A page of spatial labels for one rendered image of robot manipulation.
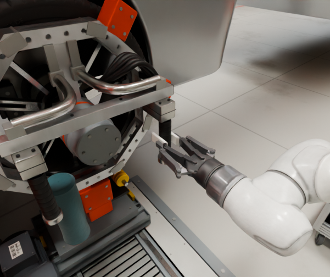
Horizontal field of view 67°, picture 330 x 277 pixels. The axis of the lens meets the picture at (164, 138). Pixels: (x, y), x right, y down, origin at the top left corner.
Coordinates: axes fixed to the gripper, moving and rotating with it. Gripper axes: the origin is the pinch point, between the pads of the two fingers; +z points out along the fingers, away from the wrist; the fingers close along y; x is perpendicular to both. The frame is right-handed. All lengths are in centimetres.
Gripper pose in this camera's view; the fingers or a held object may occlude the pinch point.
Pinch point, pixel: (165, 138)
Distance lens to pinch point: 72.3
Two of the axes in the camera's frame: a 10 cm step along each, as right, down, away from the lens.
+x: 0.0, -8.0, -6.0
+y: 7.9, -3.7, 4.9
